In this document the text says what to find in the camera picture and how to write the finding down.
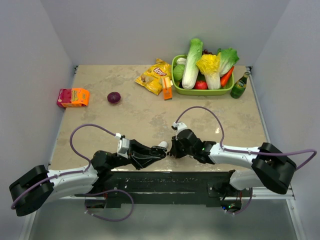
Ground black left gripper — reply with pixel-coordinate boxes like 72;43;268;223
108;139;161;170

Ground white earbud charging case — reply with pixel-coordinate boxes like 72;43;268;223
158;141;168;149

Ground white cauliflower piece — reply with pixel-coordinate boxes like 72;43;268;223
176;57;187;65

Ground round green cabbage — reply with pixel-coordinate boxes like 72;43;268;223
172;64;185;82

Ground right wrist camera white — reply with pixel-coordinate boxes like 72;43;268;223
171;122;188;133

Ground yellow napa cabbage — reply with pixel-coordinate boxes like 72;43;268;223
196;53;221;90

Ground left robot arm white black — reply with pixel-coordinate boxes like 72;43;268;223
9;138;168;217

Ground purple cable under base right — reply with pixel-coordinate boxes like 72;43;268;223
223;187;253;216

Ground green plastic basket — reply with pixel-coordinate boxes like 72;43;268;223
171;54;235;96

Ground purple cable under base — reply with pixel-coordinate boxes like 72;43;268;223
223;187;253;216
83;187;134;222

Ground pink orange snack box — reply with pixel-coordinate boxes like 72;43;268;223
56;88;90;108

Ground orange carrot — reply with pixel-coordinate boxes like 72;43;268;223
220;66;235;88

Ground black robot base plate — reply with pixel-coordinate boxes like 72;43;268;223
74;170;251;209

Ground red tomato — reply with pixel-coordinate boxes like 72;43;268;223
194;80;208;90

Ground black earbud charging case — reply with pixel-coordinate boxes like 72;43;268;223
151;145;167;157

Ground orange small carton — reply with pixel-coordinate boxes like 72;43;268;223
161;76;173;101

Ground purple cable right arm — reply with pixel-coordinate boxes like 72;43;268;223
174;106;318;171

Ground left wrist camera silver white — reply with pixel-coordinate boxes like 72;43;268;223
115;132;130;159

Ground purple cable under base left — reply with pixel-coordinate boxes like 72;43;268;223
83;187;134;222

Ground red onion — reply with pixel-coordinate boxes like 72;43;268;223
107;92;121;105

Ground dark grapes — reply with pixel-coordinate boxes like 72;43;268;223
202;49;213;55

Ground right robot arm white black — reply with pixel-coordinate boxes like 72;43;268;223
168;127;297;197

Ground yellow Lays chips bag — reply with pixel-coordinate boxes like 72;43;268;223
135;58;172;96

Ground green leaf lettuce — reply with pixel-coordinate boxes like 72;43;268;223
217;47;239;77

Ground aluminium frame rail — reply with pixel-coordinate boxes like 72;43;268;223
252;187;295;200

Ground green white napa cabbage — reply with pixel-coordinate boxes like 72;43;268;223
182;38;204;90

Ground green glass bottle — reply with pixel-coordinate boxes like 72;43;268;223
230;71;250;99

